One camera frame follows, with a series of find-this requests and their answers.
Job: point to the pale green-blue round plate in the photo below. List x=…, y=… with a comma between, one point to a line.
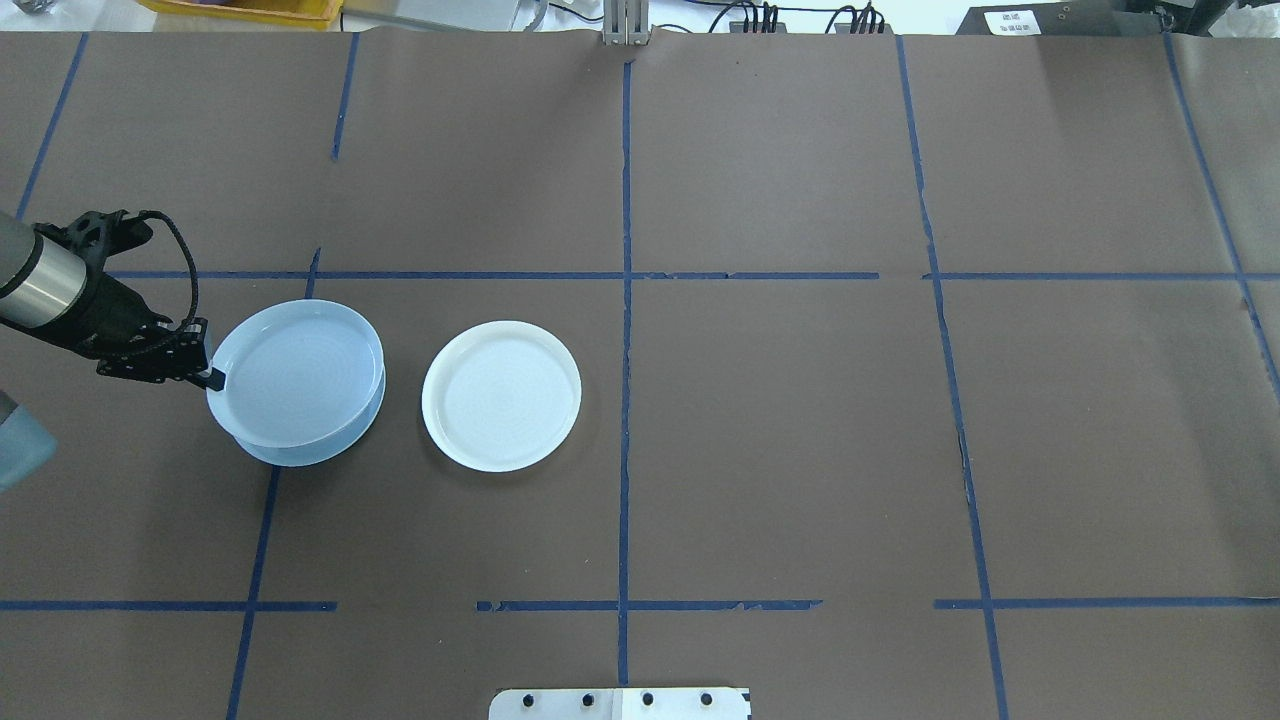
x=297, y=372

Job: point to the white round plate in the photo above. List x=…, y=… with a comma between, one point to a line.
x=501, y=397

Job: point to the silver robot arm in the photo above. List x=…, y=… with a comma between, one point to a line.
x=35, y=280

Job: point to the light blue round plate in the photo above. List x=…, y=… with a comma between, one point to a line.
x=330, y=448

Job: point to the yellow plastic bin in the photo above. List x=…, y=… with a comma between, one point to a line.
x=250, y=10

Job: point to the white paper label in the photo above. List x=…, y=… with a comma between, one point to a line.
x=1012, y=21

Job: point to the black equipment box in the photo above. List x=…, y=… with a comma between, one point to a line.
x=1090, y=22

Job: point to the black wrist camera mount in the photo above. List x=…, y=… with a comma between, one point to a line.
x=95, y=235

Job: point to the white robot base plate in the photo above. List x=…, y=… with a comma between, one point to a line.
x=560, y=705

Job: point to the aluminium profile post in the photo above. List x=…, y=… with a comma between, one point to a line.
x=626, y=25

